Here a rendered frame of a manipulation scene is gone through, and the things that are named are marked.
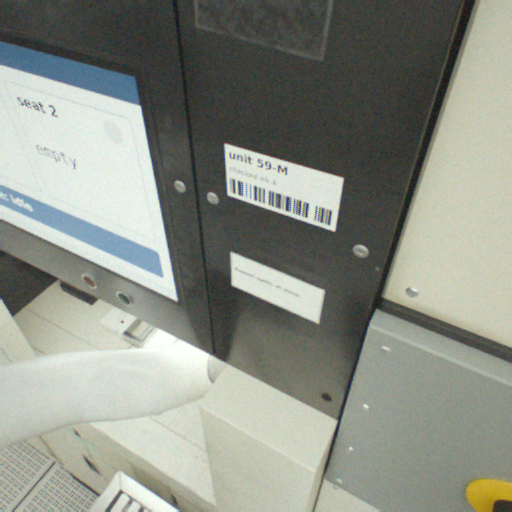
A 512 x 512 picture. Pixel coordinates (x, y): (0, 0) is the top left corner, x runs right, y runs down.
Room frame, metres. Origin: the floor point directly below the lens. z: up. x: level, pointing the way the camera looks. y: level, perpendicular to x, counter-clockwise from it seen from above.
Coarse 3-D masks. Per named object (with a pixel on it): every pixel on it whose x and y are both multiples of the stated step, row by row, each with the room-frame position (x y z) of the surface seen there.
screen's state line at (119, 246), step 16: (0, 192) 0.37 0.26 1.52; (16, 192) 0.36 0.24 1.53; (16, 208) 0.36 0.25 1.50; (32, 208) 0.35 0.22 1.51; (48, 208) 0.34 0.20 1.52; (48, 224) 0.34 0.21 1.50; (64, 224) 0.33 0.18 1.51; (80, 224) 0.32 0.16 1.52; (80, 240) 0.32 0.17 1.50; (96, 240) 0.31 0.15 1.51; (112, 240) 0.30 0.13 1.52; (128, 240) 0.29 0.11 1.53; (128, 256) 0.29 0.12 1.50; (144, 256) 0.28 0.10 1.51; (160, 272) 0.27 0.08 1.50
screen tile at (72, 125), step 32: (32, 96) 0.32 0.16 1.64; (32, 128) 0.32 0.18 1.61; (64, 128) 0.30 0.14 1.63; (96, 128) 0.29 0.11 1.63; (128, 128) 0.27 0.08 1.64; (128, 160) 0.28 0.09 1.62; (64, 192) 0.32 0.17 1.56; (96, 192) 0.30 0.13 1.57; (128, 192) 0.28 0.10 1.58; (128, 224) 0.28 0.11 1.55
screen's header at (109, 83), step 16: (0, 48) 0.33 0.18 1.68; (16, 48) 0.32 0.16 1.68; (0, 64) 0.33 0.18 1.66; (16, 64) 0.32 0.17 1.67; (32, 64) 0.31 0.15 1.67; (48, 64) 0.30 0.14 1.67; (64, 64) 0.29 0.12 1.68; (80, 64) 0.29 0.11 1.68; (64, 80) 0.30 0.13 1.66; (80, 80) 0.29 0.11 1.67; (96, 80) 0.28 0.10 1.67; (112, 80) 0.27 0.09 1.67; (128, 80) 0.27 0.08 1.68; (112, 96) 0.28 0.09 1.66; (128, 96) 0.27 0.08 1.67
